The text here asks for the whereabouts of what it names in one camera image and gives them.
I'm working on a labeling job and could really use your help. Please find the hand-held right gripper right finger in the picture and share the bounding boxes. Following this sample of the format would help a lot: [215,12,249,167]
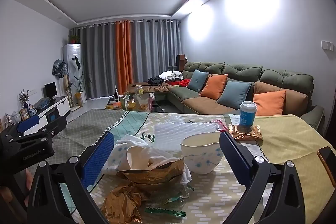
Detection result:
[219,131,306,224]

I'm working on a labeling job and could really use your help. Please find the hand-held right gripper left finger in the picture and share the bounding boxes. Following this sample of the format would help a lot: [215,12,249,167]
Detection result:
[26,132,115,224]

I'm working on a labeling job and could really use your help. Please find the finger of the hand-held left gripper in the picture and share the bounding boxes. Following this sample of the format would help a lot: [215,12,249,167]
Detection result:
[0,116,68,151]
[16,115,49,134]

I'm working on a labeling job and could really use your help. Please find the crushed white paper cup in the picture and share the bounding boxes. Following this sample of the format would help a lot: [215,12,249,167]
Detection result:
[101,144,156,176]

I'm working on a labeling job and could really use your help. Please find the clear green printed wrapper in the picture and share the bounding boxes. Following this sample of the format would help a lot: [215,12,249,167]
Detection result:
[139,131,155,141]

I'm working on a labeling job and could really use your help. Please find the large gold wrapper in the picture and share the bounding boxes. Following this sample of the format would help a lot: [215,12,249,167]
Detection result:
[117,157,186,184]

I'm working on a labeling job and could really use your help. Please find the white foam net sheet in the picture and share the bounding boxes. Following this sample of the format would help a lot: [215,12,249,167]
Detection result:
[155,121,221,146]

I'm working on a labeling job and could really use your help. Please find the person's left hand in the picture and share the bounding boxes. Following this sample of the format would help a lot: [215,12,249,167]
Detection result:
[25,169,35,203]

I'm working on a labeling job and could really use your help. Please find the white black-topped TV cabinet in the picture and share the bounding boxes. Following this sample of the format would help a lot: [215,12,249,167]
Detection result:
[0,95,71,133]

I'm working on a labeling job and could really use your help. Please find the blue tray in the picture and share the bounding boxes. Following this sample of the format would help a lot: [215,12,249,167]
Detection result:
[34,98,50,109]

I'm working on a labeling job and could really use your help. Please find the small plant in porcelain vase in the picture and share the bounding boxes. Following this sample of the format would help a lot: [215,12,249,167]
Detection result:
[18,89,29,109]

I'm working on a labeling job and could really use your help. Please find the gold snack packet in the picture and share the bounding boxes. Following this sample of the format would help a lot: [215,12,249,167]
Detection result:
[227,123,264,142]

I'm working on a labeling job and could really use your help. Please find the red snack packet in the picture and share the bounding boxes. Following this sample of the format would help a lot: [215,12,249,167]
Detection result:
[209,120,227,133]

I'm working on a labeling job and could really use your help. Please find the small black monitor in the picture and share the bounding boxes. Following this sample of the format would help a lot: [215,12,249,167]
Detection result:
[43,82,58,102]

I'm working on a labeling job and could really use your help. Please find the blue paper cup white lid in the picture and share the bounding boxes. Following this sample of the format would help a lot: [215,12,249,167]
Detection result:
[239,101,257,126]

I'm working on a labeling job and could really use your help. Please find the tall leafy potted plant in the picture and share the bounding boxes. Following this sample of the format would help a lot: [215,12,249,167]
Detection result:
[70,55,91,107]

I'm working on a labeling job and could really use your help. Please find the small crumpled gold wrapper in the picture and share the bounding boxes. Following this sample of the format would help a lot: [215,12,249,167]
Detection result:
[101,186,151,224]

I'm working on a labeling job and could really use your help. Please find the patterned tablecloth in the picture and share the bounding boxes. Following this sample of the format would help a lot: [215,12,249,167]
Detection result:
[25,109,336,224]

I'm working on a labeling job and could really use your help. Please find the covered standing fan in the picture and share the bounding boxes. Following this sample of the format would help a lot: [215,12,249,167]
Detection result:
[52,59,74,109]

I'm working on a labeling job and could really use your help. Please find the white floor air conditioner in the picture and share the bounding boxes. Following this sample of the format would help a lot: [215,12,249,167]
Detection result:
[63,43,84,107]

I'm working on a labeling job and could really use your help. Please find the blue cushion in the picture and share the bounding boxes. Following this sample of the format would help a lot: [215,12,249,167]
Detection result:
[217,80,252,110]
[187,69,210,93]

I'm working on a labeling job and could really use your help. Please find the orange cushion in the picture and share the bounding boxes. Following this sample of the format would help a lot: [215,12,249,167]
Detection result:
[199,73,228,101]
[252,90,287,117]

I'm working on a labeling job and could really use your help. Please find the clear snack bag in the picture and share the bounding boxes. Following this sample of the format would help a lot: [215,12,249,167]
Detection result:
[135,93,152,111]

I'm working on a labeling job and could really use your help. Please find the grey curtain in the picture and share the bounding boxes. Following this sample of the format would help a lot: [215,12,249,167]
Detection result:
[130,19,182,83]
[69,21,117,101]

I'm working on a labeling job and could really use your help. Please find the dark coffee table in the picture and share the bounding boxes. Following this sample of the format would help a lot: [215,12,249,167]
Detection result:
[106,84,169,113]

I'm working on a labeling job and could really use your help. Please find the green serrated wrapper strip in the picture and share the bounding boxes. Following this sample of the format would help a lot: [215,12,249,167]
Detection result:
[145,207,186,217]

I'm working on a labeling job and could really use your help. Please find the brown back cushion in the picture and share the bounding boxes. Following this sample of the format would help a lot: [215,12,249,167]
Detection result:
[253,81,313,116]

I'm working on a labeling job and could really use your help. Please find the green corner sofa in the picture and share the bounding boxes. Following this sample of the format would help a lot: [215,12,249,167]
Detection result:
[127,61,325,128]

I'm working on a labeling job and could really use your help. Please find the black smartphone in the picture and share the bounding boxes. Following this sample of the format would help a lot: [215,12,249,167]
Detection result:
[317,146,336,180]

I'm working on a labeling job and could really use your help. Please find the orange curtain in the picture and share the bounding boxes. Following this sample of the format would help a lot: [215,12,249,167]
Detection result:
[114,20,135,94]

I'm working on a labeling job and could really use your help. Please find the black clothes pile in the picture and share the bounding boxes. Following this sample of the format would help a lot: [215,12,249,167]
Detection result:
[147,76,165,85]

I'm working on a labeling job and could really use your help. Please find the white clothes pile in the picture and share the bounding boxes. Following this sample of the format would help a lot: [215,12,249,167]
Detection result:
[160,71,183,82]

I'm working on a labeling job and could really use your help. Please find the brown wooden box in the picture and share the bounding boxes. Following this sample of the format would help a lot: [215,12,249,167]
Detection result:
[176,54,188,72]

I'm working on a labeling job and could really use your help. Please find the white wall switch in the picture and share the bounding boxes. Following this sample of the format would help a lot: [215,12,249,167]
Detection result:
[321,40,335,51]

